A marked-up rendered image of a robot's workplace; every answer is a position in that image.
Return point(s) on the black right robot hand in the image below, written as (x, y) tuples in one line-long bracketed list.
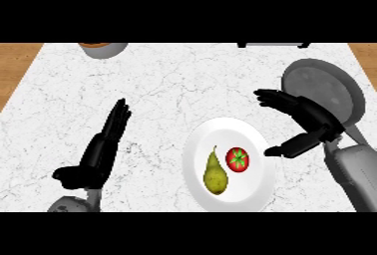
[(306, 114)]

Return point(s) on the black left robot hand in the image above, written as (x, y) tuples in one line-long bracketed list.
[(98, 151)]

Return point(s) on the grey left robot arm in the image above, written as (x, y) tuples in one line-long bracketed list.
[(76, 202)]

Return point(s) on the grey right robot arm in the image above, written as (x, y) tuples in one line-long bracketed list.
[(352, 174)]

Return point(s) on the grey frying pan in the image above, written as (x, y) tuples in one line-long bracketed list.
[(326, 89)]

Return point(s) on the white plate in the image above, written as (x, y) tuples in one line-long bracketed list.
[(230, 165)]

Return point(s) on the yellow-green pear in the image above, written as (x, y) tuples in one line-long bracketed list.
[(215, 176)]

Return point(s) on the red tomato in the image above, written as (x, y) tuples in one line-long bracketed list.
[(237, 159)]

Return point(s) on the pale appliance with black feet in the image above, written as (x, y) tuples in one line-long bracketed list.
[(274, 44)]

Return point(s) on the grey bowl with brown rim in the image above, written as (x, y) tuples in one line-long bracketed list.
[(102, 50)]

